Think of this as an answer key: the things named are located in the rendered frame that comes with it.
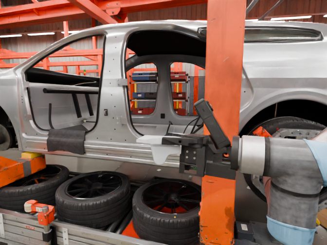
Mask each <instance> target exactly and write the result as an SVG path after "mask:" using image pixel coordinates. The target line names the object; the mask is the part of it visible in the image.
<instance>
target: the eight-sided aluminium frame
mask: <svg viewBox="0 0 327 245"><path fill-rule="evenodd" d="M321 131H322V130H316V129H315V130H311V129H286V128H280V129H279V130H277V131H276V132H275V133H274V134H272V137H273V138H284V137H285V136H291V137H296V136H301V137H312V138H313V137H314V136H316V135H317V134H318V133H320V132H321ZM251 181H252V183H253V184H254V185H255V187H257V188H258V189H259V190H260V191H261V193H262V194H263V195H264V196H265V197H266V194H265V188H264V185H263V184H262V183H261V182H260V181H259V175H251ZM326 207H327V192H325V193H324V194H322V195H320V196H319V203H318V212H320V211H321V210H322V209H324V208H326Z"/></svg>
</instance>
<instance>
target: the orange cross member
mask: <svg viewBox="0 0 327 245"><path fill-rule="evenodd" d="M67 1H69V2H70V3H72V4H73V5H75V6H76V7H78V8H79V9H81V10H82V11H84V12H85V13H87V14H88V15H90V16H91V17H93V18H95V19H96V20H98V21H99V22H101V23H102V24H104V25H107V24H116V23H118V22H117V21H115V20H114V19H113V18H111V17H110V16H109V15H108V14H106V13H105V12H104V11H102V10H101V9H100V8H98V7H97V6H96V5H95V4H93V3H92V2H91V1H89V0H67Z"/></svg>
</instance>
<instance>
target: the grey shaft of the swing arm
mask: <svg viewBox="0 0 327 245"><path fill-rule="evenodd" d="M48 212H49V206H43V207H42V213H43V214H46V213H48ZM42 237H43V241H44V242H45V243H46V245H57V238H56V228H55V227H53V226H51V225H50V223H49V224H48V225H47V226H44V231H43V233H42Z"/></svg>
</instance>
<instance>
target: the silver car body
mask: <svg viewBox="0 0 327 245"><path fill-rule="evenodd" d="M283 1H284V0H280V1H279V2H278V3H277V4H275V5H274V6H273V7H272V8H271V9H270V10H269V11H267V12H266V13H265V14H264V15H263V16H262V17H260V18H259V19H258V20H246V21H245V33H244V49H243V66H242V82H241V99H240V116H239V131H240V129H241V128H242V126H243V125H244V123H245V122H246V121H247V120H248V119H249V118H250V117H251V116H252V115H253V114H255V113H256V112H257V111H259V110H260V109H262V108H263V107H265V106H267V105H269V104H272V103H274V102H277V101H280V100H284V99H289V98H310V99H315V100H319V101H322V102H325V103H327V24H321V23H311V22H298V21H268V20H262V19H263V18H264V17H266V16H267V15H268V14H269V13H270V12H272V11H273V10H274V9H275V8H276V7H277V6H279V5H280V4H281V3H282V2H283ZM99 35H104V36H105V37H104V42H103V58H102V67H101V73H100V78H97V77H90V76H83V75H75V74H68V73H62V72H57V71H52V70H45V69H40V68H34V66H35V65H36V64H38V63H39V62H40V61H41V60H44V59H45V58H46V57H49V56H50V55H51V54H53V53H55V52H57V51H59V50H60V49H63V48H64V47H67V46H68V45H70V44H73V43H74V42H77V41H80V40H82V39H86V38H91V37H93V36H99ZM206 36H207V21H206V20H147V21H137V22H126V23H116V24H107V25H101V26H96V27H92V28H88V29H84V30H81V31H78V32H75V33H73V34H71V35H69V36H67V37H64V38H63V39H61V40H59V41H57V42H55V43H54V44H52V45H50V46H48V47H46V48H44V49H43V50H41V51H39V52H38V53H36V54H35V55H33V56H32V57H30V58H28V59H27V60H25V61H23V62H22V63H20V64H18V65H16V66H15V67H13V68H11V69H3V70H0V151H5V150H8V149H9V148H18V150H19V151H22V152H31V153H41V154H50V155H60V156H70V157H79V158H92V159H102V160H112V161H120V162H129V163H137V164H145V165H153V166H162V167H170V168H179V165H180V156H178V155H176V154H175V155H169V156H168V157H167V159H166V160H165V162H164V164H162V165H157V164H156V163H155V162H154V159H153V155H152V151H151V146H150V144H148V143H138V142H136V140H137V139H138V138H140V137H142V136H144V135H150V136H164V135H166V134H167V133H181V134H202V135H203V129H204V122H203V120H202V119H201V118H200V117H199V116H186V115H179V114H177V113H176V111H175V110H174V104H173V95H172V86H171V77H170V73H171V64H172V63H173V62H183V63H190V64H194V65H197V66H199V67H201V68H203V69H205V66H206ZM127 48H128V49H130V50H132V51H133V52H135V53H136V54H135V55H133V56H131V57H130V58H128V59H127V60H126V53H127ZM144 63H153V64H154V65H155V66H156V68H157V74H158V86H157V95H156V103H155V108H154V110H153V112H152V113H150V114H131V110H130V102H129V94H128V84H127V71H129V70H130V69H132V68H133V67H136V66H138V65H141V64H144ZM78 84H79V85H78ZM50 129H65V130H83V131H86V133H85V140H84V155H79V154H74V153H72V152H69V151H63V150H56V151H54V152H48V150H47V138H48V137H49V135H48V133H49V130H50ZM16 137H17V140H16ZM16 143H18V144H16Z"/></svg>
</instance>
